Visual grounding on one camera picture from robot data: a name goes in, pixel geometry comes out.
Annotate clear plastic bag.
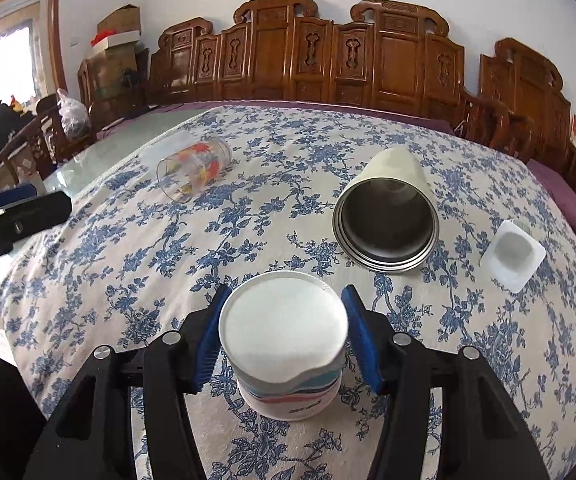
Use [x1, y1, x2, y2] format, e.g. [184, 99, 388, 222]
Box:
[57, 88, 92, 142]

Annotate flat white box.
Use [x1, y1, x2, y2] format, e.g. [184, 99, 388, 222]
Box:
[90, 30, 142, 57]

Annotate black bag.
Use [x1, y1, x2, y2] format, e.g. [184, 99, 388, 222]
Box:
[0, 100, 36, 163]

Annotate glass cup with colourful print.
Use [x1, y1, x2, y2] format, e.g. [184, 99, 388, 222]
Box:
[156, 136, 234, 205]

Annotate large dark cardboard box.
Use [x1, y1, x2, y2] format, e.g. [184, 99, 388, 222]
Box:
[88, 46, 150, 102]

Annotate window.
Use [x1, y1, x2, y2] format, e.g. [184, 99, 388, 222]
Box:
[0, 20, 38, 128]

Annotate cream steel tumbler cup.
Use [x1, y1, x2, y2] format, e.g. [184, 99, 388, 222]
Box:
[332, 147, 441, 275]

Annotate small white plastic cup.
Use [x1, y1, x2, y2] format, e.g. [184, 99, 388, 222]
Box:
[479, 220, 547, 294]

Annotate blue floral white cloth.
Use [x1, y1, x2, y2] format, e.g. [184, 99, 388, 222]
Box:
[0, 104, 576, 480]

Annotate wooden door frame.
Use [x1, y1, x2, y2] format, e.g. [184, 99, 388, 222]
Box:
[47, 0, 68, 97]

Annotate carved wooden armchair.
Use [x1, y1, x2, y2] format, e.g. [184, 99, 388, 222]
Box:
[460, 37, 576, 173]

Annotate carved wooden bench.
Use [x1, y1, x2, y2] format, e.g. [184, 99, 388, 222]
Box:
[145, 0, 469, 128]

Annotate wooden chair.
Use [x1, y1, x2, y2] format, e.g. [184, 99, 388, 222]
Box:
[0, 94, 94, 196]

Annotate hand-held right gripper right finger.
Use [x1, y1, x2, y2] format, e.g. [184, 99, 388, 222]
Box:
[340, 284, 551, 480]

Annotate purple seat cushion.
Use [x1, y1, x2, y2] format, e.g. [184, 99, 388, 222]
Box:
[525, 159, 576, 237]
[148, 100, 456, 133]

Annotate white striped paper cup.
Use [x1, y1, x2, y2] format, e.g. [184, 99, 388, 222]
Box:
[218, 270, 350, 422]

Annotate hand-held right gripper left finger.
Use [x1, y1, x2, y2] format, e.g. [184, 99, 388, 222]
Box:
[23, 284, 234, 480]

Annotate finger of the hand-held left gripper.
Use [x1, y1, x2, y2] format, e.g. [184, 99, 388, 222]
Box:
[0, 183, 38, 222]
[0, 191, 73, 257]

